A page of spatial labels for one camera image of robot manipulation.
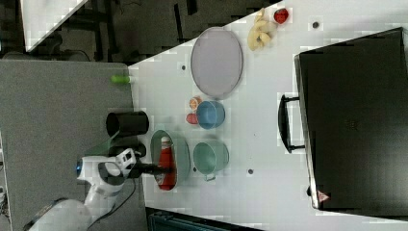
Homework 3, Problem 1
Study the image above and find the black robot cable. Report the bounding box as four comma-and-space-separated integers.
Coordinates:
86, 178, 138, 231

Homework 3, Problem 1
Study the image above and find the plush red strawberry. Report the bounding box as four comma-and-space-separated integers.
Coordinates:
273, 9, 289, 24
186, 114, 198, 125

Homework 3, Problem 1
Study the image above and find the plush orange slice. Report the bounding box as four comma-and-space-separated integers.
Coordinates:
189, 96, 202, 112

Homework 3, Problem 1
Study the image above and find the plush red ketchup bottle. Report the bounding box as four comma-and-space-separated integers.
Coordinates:
156, 137, 176, 191

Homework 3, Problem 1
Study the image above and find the black oven door handle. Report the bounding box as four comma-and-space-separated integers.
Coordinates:
278, 95, 305, 153

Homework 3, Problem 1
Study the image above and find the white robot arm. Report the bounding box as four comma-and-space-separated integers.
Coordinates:
23, 148, 174, 231

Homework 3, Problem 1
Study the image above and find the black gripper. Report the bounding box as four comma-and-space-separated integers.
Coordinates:
128, 154, 176, 179

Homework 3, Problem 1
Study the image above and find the green metal cup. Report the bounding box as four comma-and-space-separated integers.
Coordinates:
192, 141, 229, 182

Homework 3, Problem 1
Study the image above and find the green marker pen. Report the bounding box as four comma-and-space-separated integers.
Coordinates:
111, 75, 132, 85

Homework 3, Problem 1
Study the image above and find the black toaster oven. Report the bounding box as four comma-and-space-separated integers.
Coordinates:
294, 28, 407, 220

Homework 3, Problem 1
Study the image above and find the blue bowl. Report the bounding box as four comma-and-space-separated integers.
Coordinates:
196, 101, 225, 130

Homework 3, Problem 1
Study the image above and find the green oval strainer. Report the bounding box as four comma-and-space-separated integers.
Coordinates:
150, 129, 191, 191

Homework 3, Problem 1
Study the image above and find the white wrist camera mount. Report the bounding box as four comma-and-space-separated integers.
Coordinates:
116, 148, 137, 175

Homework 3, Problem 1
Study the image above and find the round grey plate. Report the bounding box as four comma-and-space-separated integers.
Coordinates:
191, 27, 243, 99

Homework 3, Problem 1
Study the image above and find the plush yellow banana bunch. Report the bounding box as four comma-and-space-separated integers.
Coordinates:
247, 8, 277, 51

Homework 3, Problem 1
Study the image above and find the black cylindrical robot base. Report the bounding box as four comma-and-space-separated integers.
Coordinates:
106, 111, 149, 137

